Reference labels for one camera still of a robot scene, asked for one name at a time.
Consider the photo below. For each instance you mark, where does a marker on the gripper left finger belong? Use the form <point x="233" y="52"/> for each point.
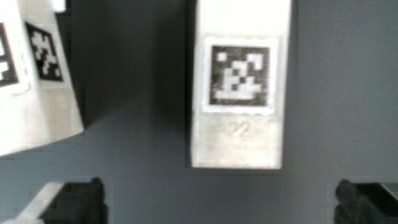
<point x="68" y="203"/>

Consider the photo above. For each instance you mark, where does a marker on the white leg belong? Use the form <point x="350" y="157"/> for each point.
<point x="240" y="65"/>
<point x="39" y="114"/>

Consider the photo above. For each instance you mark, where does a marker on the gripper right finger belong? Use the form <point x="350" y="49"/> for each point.
<point x="366" y="203"/>

